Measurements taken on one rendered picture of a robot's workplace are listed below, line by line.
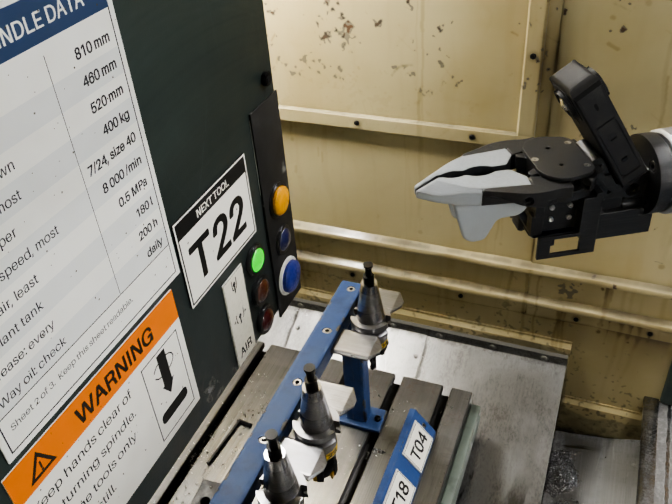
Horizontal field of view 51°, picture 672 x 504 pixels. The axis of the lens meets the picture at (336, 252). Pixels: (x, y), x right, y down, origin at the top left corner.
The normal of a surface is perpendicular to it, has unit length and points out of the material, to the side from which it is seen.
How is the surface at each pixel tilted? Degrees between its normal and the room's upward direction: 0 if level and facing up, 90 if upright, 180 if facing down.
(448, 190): 42
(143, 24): 90
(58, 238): 90
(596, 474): 8
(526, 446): 24
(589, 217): 90
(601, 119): 89
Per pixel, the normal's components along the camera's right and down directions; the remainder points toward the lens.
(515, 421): -0.21, -0.49
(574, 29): -0.36, 0.58
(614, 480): -0.34, -0.81
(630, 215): 0.14, 0.58
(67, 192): 0.93, 0.18
